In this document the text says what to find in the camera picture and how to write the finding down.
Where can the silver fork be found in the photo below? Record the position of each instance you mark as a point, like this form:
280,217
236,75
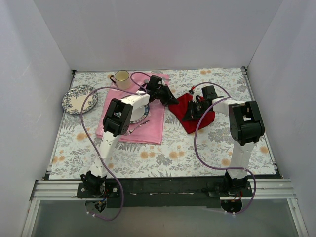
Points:
140,125

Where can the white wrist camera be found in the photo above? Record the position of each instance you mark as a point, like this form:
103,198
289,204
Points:
196,97
164,81

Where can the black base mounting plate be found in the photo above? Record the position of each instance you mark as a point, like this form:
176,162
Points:
164,192

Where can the pink cloth placemat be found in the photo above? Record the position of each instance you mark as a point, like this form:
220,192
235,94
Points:
152,132

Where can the blue floral plate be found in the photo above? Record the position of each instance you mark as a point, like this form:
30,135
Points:
73,100

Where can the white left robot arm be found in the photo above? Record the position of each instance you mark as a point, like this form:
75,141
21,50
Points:
116,122

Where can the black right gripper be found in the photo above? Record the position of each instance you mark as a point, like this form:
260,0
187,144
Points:
193,111

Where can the red cloth napkin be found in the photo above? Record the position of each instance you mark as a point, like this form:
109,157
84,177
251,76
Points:
179,110

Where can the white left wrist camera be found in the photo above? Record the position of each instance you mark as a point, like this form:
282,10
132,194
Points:
164,81

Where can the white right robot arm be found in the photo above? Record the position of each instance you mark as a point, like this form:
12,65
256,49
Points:
246,129

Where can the green rimmed white plate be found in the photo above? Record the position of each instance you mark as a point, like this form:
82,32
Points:
140,114

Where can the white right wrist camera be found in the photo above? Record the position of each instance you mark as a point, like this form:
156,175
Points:
196,97

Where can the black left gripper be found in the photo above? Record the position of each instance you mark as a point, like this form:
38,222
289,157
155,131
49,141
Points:
165,94

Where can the aluminium frame rail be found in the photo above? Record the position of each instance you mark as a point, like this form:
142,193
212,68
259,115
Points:
165,207

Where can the cream enamel mug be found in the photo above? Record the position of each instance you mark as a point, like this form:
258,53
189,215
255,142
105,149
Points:
121,79

